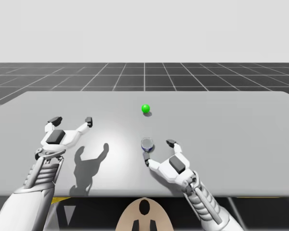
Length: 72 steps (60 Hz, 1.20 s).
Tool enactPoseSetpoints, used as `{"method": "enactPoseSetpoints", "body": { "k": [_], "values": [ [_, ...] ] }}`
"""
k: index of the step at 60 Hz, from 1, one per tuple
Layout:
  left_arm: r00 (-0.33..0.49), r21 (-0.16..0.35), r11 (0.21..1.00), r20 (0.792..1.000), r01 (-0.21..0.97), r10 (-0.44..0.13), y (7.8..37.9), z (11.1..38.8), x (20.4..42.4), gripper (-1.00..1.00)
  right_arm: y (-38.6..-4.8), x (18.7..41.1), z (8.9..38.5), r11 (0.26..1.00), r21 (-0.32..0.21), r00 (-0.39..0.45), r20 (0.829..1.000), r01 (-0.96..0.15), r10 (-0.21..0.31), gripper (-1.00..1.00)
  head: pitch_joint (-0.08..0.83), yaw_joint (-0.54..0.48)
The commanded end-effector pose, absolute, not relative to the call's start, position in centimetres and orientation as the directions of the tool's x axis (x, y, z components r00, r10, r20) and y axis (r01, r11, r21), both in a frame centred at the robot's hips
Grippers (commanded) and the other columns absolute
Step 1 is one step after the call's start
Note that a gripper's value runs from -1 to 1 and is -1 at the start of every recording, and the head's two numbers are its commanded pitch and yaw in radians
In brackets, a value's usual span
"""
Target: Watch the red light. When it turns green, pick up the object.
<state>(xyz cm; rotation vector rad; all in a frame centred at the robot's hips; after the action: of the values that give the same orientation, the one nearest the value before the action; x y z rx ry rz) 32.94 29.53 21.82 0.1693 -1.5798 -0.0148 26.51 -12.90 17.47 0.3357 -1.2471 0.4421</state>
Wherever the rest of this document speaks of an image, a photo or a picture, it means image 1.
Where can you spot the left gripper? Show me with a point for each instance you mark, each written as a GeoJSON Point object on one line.
{"type": "Point", "coordinates": [56, 139]}

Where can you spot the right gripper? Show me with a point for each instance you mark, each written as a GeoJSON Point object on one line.
{"type": "Point", "coordinates": [174, 169]}

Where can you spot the blue flat can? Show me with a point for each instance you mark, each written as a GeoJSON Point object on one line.
{"type": "Point", "coordinates": [147, 144]}

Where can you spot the green ball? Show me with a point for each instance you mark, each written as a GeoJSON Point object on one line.
{"type": "Point", "coordinates": [145, 108]}

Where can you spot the tan robot part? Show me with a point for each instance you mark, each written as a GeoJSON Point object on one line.
{"type": "Point", "coordinates": [144, 215]}

